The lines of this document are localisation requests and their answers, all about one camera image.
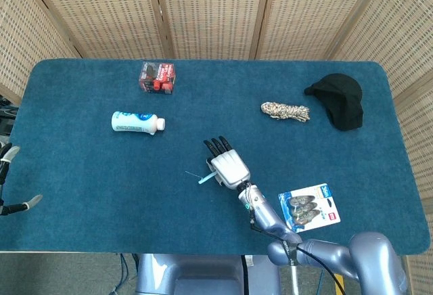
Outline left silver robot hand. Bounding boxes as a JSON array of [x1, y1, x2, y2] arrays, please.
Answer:
[[0, 144, 44, 217]]

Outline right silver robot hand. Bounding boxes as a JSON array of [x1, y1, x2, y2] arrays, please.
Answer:
[[203, 135, 252, 189]]

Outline dark equipment beside table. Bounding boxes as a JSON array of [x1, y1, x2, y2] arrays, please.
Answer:
[[0, 95, 18, 144]]

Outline blue blister pack metal discs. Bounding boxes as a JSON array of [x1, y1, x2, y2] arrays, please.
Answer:
[[277, 183, 341, 233]]

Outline blue table mat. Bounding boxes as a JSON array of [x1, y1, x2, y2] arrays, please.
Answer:
[[0, 58, 428, 255]]

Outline white plastic bottle blue label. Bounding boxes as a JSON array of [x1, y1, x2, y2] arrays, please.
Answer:
[[111, 110, 166, 137]]

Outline blue-grey robot torso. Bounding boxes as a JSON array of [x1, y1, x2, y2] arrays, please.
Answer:
[[135, 253, 282, 295]]

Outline clear box red black caps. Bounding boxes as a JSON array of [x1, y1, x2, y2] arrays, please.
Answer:
[[138, 61, 177, 95]]

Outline black fabric cap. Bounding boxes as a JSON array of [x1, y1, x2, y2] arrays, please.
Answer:
[[303, 73, 364, 131]]

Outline woven wicker folding screen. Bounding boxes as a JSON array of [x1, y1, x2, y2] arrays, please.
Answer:
[[0, 0, 433, 295]]

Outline beige patterned rope bundle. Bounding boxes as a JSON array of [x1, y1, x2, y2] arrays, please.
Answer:
[[260, 101, 311, 123]]

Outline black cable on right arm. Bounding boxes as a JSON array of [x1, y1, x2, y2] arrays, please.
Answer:
[[248, 219, 346, 295]]

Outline blue cable under table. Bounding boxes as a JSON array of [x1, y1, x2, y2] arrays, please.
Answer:
[[111, 253, 137, 295]]

